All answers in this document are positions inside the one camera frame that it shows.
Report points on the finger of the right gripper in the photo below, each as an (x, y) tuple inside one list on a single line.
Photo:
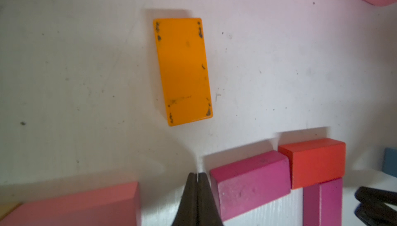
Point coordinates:
[(372, 195), (376, 214)]

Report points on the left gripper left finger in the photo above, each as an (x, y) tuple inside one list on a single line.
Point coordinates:
[(187, 211)]

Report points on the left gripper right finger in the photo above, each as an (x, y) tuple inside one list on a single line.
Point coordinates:
[(207, 212)]

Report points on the blue striped block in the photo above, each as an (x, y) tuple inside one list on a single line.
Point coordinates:
[(390, 162)]

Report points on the magenta block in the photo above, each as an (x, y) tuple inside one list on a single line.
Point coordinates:
[(322, 204), (247, 184)]

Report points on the red block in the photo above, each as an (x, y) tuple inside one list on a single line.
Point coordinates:
[(316, 161)]

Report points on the light pink block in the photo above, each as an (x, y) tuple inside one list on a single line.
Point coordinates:
[(112, 206)]

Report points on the wooden block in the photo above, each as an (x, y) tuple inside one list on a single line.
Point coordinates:
[(6, 209)]

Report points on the orange block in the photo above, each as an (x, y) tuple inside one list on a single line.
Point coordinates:
[(183, 68)]

